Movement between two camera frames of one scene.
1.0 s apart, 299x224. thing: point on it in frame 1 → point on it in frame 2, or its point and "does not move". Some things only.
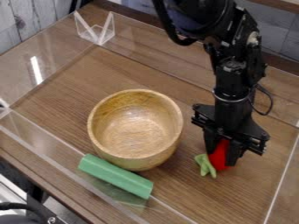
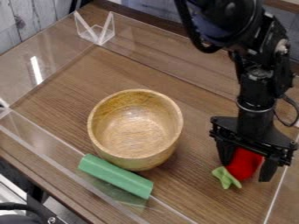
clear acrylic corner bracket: (96, 33) does not move
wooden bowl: (134, 124) does not move
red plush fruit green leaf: (212, 162) → (244, 167)
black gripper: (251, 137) → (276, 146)
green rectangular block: (114, 176) does not move
